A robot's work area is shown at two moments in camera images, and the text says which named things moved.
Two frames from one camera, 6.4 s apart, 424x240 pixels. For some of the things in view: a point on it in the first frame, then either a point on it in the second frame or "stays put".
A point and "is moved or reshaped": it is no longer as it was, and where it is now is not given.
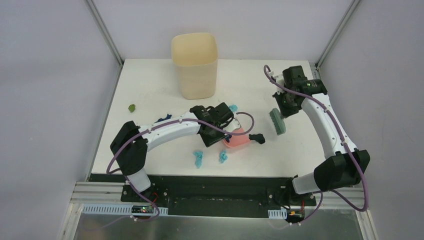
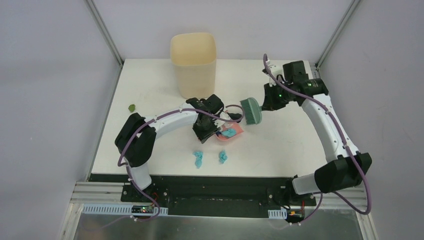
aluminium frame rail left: x=100 y=23 stays put
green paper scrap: x=131 y=108 stays put
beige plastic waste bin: x=195 y=54 stays put
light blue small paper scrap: x=223 y=156 stays put
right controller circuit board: x=295 y=215 stays put
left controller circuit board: x=140 y=209 stays put
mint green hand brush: x=278 y=121 to x=252 y=111
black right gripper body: x=288 y=107 to x=278 y=97
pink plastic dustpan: x=237 y=140 is moved or reshaped
